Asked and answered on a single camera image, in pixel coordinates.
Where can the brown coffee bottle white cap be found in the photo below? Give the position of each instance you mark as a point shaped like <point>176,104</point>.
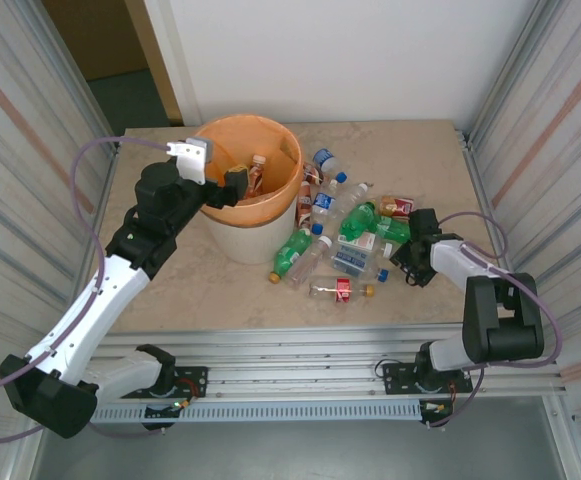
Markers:
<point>256,177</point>

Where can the small green bottle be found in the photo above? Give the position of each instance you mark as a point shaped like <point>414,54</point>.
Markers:
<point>392,230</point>

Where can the red gold label bottle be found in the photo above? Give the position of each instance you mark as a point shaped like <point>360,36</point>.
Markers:
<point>397,206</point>

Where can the clear bottle white red label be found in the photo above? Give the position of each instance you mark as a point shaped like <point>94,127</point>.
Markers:
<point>365,241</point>

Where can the crushed green bottle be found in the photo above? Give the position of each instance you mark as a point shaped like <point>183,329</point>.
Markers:
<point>357,220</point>

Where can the slim clear bottle white cap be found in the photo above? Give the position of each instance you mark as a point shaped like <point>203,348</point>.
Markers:
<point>347,200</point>

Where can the soda water bottle blue label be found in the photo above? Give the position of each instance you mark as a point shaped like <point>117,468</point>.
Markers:
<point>352,262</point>

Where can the blue label bottle blue cap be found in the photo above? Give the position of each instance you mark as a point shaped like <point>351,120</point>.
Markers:
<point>322,201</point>

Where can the green bottle yellow cap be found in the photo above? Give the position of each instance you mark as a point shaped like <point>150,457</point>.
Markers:
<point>292,252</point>

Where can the clear brownish bottle white cap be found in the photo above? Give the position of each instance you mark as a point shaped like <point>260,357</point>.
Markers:
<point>307,265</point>

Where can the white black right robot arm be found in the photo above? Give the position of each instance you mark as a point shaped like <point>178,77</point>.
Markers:
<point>452,257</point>

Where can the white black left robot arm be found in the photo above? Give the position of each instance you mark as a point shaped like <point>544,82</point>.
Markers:
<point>95,305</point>

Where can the white bin with orange liner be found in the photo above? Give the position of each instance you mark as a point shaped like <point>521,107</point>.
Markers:
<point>270,210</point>

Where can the white round waste bin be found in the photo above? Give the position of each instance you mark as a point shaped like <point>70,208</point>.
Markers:
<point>250,240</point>

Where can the loose blue bottle cap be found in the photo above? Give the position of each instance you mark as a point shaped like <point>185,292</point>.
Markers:
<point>341,176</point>

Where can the ribbed metal side panel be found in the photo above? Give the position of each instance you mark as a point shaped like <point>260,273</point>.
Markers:
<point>570,125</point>
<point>20,125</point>

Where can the brown wooden door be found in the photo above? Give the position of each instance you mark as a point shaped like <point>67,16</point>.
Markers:
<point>100,35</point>

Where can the aluminium side rail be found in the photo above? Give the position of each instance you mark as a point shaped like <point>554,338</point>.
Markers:
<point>475,170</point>

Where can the white door frame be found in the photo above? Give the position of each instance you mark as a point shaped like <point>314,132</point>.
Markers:
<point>175,60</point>

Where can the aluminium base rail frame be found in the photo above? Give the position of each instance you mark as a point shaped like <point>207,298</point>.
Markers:
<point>295,350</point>

